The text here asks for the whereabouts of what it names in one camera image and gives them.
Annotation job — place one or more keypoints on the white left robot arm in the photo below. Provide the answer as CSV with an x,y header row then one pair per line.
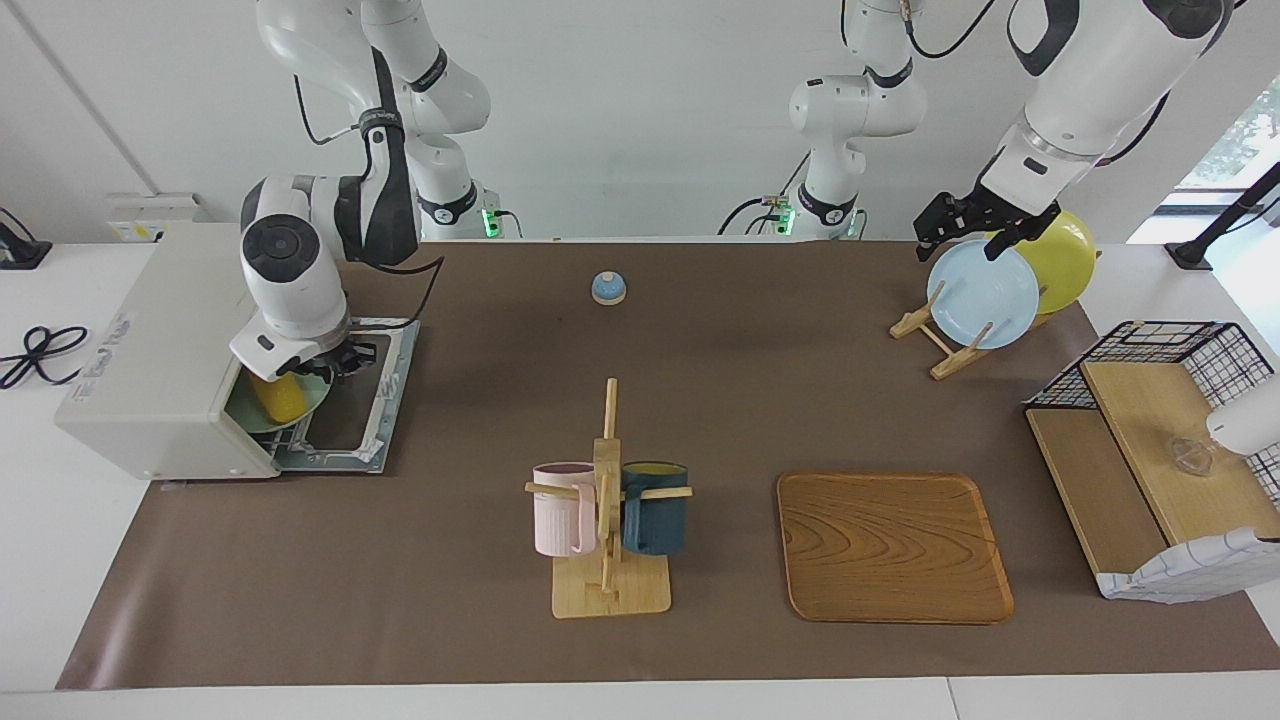
x,y
1090,90

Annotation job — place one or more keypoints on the wooden plate rack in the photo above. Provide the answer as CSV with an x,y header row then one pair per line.
x,y
950,365

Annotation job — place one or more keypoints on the white rounded object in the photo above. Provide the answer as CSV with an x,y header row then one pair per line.
x,y
1250,420

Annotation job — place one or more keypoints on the yellow plate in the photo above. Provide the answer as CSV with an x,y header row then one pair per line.
x,y
1065,265

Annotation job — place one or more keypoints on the beige toaster oven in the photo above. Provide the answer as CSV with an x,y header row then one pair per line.
x,y
160,380

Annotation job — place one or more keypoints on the glass oven door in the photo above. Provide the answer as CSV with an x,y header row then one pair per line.
x,y
390,400

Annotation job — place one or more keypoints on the white checked cloth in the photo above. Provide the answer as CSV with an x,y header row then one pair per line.
x,y
1190,575

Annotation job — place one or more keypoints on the wooden serving tray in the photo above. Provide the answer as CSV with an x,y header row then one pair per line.
x,y
890,545

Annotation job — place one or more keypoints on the yellow corn cob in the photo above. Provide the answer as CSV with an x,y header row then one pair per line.
x,y
280,398

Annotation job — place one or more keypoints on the light blue plate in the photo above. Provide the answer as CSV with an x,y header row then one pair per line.
x,y
985,300

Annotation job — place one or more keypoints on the small blue round lid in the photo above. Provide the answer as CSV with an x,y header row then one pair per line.
x,y
609,290

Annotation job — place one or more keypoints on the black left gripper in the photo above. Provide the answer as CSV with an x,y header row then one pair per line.
x,y
1005,210

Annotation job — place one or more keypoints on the brown table mat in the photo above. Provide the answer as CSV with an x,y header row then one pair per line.
x,y
450,550

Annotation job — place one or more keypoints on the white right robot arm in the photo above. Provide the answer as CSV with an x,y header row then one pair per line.
x,y
300,300

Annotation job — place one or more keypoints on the wooden two-tier shelf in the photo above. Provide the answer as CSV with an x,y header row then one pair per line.
x,y
1150,430

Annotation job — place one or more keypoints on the pale green plate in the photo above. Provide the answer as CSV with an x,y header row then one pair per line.
x,y
243,412

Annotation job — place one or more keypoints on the black clamp base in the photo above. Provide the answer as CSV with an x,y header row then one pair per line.
x,y
20,250

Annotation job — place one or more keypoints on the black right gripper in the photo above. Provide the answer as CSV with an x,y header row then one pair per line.
x,y
347,362

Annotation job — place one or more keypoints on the dark blue mug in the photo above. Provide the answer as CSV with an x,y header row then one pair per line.
x,y
655,520

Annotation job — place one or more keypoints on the wooden mug rack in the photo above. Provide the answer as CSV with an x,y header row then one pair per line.
x,y
610,595

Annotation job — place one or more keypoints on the pink mug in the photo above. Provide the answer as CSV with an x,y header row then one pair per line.
x,y
560,520

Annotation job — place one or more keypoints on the small clear glass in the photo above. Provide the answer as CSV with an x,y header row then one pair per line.
x,y
1193,457

